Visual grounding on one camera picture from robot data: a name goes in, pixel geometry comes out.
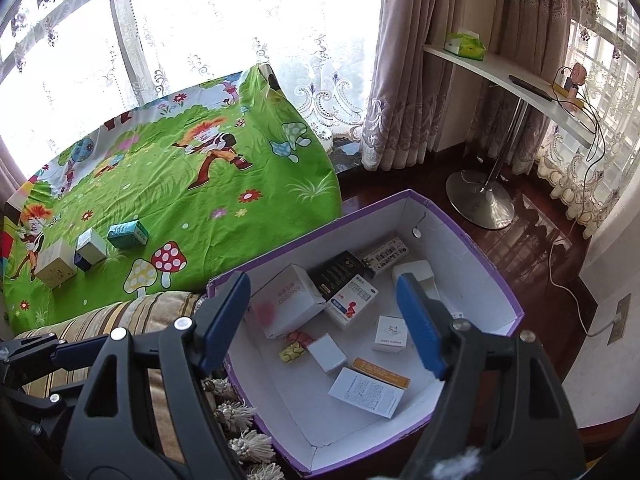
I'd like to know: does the small white logo box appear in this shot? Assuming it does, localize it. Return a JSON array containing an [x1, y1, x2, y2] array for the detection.
[[372, 314, 410, 354]]

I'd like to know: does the white blue red medicine box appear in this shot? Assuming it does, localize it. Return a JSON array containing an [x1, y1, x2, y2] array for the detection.
[[324, 274, 380, 330]]

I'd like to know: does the mauve patterned drape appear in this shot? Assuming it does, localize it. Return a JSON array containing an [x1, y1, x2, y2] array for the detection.
[[360, 0, 573, 171]]

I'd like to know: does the black box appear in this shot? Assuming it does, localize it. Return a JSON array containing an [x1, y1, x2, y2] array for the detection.
[[308, 250, 376, 302]]

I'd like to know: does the green tissue pack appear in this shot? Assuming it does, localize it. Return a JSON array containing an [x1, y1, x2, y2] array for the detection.
[[444, 30, 487, 61]]

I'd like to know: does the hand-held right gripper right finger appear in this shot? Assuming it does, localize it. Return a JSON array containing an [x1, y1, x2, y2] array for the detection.
[[395, 272, 587, 480]]

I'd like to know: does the white barcode medicine box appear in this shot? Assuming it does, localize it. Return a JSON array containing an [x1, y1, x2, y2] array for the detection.
[[361, 236, 409, 276]]

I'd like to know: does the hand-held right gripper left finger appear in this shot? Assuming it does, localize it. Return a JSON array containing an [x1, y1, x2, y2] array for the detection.
[[59, 270, 252, 480]]

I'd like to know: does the white sheer curtain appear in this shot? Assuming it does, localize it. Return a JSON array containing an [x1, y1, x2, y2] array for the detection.
[[0, 0, 383, 161]]

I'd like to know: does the purple cardboard box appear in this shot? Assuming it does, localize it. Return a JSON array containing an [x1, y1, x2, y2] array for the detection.
[[206, 189, 525, 476]]

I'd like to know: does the green printed blanket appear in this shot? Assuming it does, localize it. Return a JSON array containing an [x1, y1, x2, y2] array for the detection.
[[0, 65, 344, 333]]

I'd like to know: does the black cable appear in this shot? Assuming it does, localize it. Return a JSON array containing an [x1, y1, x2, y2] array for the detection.
[[557, 66, 607, 162]]

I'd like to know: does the plain white carton box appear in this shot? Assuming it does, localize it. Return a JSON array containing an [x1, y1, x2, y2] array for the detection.
[[392, 260, 439, 306]]

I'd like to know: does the grid window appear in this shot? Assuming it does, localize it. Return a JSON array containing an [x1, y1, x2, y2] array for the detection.
[[570, 0, 640, 91]]

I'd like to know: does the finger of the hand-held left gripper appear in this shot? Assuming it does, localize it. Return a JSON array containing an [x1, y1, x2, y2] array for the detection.
[[0, 384, 77, 461], [0, 332, 108, 368]]

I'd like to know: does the white cube box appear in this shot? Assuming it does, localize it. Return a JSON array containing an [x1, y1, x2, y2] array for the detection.
[[75, 227, 109, 267]]

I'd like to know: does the teal box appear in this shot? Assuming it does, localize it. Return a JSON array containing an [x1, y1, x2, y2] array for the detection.
[[107, 219, 150, 250]]

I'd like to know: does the white cable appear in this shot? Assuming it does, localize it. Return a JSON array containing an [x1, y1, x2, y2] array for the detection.
[[547, 237, 622, 339]]

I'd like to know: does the embroidered lace curtain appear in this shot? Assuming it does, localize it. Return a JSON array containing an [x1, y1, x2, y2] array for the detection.
[[534, 0, 640, 241]]

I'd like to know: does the white curved shelf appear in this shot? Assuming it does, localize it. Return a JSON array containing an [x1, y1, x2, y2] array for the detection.
[[422, 43, 607, 149]]

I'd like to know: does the black remote control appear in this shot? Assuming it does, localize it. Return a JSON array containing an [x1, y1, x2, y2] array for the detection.
[[508, 74, 554, 102]]

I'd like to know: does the off-white carton box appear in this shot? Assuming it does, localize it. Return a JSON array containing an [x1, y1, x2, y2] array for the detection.
[[34, 238, 77, 289]]

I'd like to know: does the large white pink print box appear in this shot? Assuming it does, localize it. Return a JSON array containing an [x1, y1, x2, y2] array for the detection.
[[249, 264, 327, 340]]

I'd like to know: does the wall socket plate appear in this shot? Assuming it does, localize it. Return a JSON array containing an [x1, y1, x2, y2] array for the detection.
[[607, 293, 632, 345]]

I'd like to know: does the white medicine box orange side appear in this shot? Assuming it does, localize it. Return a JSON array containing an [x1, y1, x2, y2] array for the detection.
[[328, 357, 411, 419]]

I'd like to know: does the small plain white box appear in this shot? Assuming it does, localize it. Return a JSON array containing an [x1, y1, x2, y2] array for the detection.
[[306, 333, 348, 374]]

